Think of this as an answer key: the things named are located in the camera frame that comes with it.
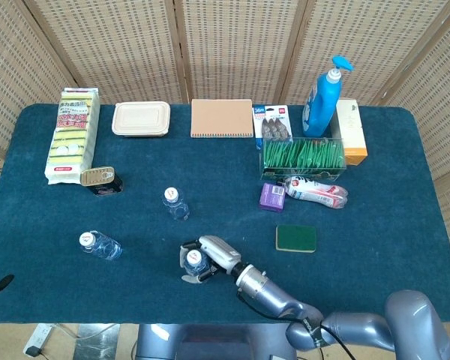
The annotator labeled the small purple box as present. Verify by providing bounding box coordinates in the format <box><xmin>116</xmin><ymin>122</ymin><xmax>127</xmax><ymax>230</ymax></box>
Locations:
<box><xmin>259</xmin><ymin>182</ymin><xmax>287</xmax><ymax>213</ymax></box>

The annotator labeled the black tin with gold lid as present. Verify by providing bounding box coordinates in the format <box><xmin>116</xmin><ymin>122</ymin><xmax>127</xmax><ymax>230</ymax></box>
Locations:
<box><xmin>79</xmin><ymin>166</ymin><xmax>124</xmax><ymax>197</ymax></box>

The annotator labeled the clear box of green packets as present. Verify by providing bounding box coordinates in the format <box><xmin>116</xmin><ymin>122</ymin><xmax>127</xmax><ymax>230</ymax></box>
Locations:
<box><xmin>259</xmin><ymin>136</ymin><xmax>348</xmax><ymax>182</ymax></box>

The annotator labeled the red and white plastic pouch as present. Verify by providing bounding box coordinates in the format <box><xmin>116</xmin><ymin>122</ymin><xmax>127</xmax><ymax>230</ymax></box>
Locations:
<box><xmin>283</xmin><ymin>175</ymin><xmax>350</xmax><ymax>210</ymax></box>

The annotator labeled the white power strip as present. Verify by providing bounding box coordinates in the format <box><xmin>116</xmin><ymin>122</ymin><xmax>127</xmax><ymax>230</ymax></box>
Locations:
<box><xmin>22</xmin><ymin>323</ymin><xmax>56</xmax><ymax>357</ymax></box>

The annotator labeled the small clear water bottle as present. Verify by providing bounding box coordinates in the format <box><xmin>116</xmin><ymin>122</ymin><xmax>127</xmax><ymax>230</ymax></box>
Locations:
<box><xmin>182</xmin><ymin>248</ymin><xmax>210</xmax><ymax>278</ymax></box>
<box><xmin>162</xmin><ymin>186</ymin><xmax>191</xmax><ymax>222</ymax></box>
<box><xmin>78</xmin><ymin>229</ymin><xmax>123</xmax><ymax>262</ymax></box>

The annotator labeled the dark blue table mat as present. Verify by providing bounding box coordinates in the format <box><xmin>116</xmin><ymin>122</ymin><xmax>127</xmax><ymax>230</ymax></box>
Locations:
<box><xmin>0</xmin><ymin>103</ymin><xmax>450</xmax><ymax>326</ymax></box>

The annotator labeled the binder clip blister pack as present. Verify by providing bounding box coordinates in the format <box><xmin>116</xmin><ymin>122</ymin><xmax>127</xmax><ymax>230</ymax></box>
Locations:
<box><xmin>251</xmin><ymin>104</ymin><xmax>294</xmax><ymax>152</ymax></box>

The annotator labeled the black and silver left hand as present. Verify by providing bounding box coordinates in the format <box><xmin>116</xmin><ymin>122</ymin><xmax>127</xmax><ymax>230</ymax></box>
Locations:
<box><xmin>0</xmin><ymin>216</ymin><xmax>16</xmax><ymax>298</ymax></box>

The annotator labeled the white and orange carton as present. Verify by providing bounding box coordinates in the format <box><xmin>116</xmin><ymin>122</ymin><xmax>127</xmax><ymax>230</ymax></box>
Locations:
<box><xmin>329</xmin><ymin>97</ymin><xmax>370</xmax><ymax>167</ymax></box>

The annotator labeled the woven bamboo folding screen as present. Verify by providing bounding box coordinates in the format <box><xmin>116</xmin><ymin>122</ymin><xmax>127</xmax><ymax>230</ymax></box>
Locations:
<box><xmin>0</xmin><ymin>0</ymin><xmax>450</xmax><ymax>266</ymax></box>

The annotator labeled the shiny metal table leg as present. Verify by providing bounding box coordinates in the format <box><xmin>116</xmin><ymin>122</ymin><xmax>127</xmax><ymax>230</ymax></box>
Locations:
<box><xmin>73</xmin><ymin>323</ymin><xmax>122</xmax><ymax>360</ymax></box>

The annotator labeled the yellow sponge multipack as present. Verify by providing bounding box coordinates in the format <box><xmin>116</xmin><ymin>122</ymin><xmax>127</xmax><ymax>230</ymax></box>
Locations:
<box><xmin>43</xmin><ymin>87</ymin><xmax>101</xmax><ymax>185</ymax></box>

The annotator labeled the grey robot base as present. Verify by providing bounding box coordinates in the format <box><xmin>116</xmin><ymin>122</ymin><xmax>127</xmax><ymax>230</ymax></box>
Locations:
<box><xmin>133</xmin><ymin>322</ymin><xmax>298</xmax><ymax>360</ymax></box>

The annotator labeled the brown spiral notebook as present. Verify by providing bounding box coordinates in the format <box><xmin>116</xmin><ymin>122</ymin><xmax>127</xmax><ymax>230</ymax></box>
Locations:
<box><xmin>189</xmin><ymin>98</ymin><xmax>255</xmax><ymax>140</ymax></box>

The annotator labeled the green scouring sponge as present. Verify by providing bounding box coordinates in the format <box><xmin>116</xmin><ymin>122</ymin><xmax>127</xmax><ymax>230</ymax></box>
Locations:
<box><xmin>274</xmin><ymin>224</ymin><xmax>318</xmax><ymax>254</ymax></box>

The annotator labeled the silver and black right hand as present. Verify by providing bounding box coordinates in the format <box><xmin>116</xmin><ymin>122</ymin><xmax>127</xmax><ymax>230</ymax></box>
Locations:
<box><xmin>178</xmin><ymin>235</ymin><xmax>243</xmax><ymax>284</ymax></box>

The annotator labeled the beige lidded food container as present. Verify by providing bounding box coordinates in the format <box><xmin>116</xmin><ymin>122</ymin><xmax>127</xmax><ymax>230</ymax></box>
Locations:
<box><xmin>111</xmin><ymin>100</ymin><xmax>173</xmax><ymax>137</ymax></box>

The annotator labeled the blue pump dispenser bottle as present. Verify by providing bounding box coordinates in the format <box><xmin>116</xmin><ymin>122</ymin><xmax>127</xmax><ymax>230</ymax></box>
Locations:
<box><xmin>301</xmin><ymin>55</ymin><xmax>355</xmax><ymax>138</ymax></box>

